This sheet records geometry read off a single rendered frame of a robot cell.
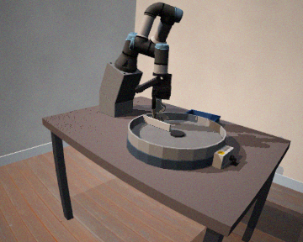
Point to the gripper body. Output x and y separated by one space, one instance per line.
163 87

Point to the blue open crate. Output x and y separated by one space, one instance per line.
209 116

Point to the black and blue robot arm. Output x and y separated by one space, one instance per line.
156 47

